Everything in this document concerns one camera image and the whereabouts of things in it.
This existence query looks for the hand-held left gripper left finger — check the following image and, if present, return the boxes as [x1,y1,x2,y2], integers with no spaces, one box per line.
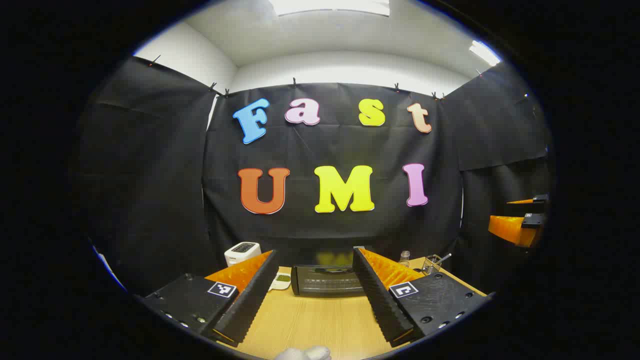
[142,250,280,348]

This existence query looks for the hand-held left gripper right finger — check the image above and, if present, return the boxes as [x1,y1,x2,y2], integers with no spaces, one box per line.
[352,246,493,347]

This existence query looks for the black electric oven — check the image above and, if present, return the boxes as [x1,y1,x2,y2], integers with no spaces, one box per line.
[291,264,368,298]

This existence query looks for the white toaster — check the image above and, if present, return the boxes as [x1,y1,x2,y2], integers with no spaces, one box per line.
[224,242,262,267]

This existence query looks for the ceiling light panel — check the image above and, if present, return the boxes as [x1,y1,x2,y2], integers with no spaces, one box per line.
[469,40,502,67]

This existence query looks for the black backdrop cloth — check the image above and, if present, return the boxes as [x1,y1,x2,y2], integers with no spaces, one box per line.
[75,56,553,301]

